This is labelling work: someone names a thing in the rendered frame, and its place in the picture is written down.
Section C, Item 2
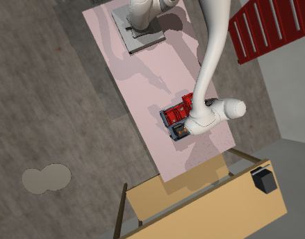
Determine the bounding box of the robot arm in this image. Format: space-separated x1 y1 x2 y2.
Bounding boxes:
124 0 246 135

